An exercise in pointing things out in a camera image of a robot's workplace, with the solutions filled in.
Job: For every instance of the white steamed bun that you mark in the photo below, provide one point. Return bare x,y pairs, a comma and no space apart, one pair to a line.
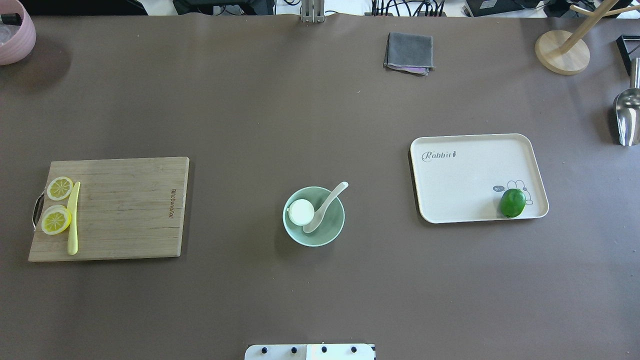
300,212

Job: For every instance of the white ceramic spoon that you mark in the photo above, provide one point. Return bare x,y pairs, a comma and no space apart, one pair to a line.
319,214

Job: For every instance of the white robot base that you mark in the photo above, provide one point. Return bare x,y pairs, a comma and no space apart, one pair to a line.
311,351

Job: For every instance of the mint green bowl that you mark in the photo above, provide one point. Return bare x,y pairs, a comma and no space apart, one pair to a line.
332,223

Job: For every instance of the pink bowl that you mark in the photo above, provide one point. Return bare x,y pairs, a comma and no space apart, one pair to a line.
17,42

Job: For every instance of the cream rabbit tray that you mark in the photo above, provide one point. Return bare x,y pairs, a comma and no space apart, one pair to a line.
461,179

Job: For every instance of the folded grey cloth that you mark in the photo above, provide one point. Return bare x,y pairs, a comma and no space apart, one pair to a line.
409,53

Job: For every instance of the bamboo cutting board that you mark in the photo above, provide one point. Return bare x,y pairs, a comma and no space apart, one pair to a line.
132,208

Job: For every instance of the green lime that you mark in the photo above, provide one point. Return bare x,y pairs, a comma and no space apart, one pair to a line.
512,203

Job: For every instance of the yellow plastic knife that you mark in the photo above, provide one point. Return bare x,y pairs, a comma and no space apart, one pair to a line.
72,204

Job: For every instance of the upper lemon slice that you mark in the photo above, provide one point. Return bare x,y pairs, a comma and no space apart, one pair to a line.
59,188

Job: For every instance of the lemon slice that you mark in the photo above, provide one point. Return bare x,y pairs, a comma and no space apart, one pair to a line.
59,188
55,220

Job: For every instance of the lower lemon slice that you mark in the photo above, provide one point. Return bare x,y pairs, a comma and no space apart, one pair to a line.
55,220

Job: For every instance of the wooden stand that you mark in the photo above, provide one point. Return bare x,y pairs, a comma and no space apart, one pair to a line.
565,53

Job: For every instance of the metal scoop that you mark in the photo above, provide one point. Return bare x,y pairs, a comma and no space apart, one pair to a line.
627,109

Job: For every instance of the metal camera post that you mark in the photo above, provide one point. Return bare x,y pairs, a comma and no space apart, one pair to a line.
312,11

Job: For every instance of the black frame object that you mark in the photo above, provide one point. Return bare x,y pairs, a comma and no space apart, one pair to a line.
627,45

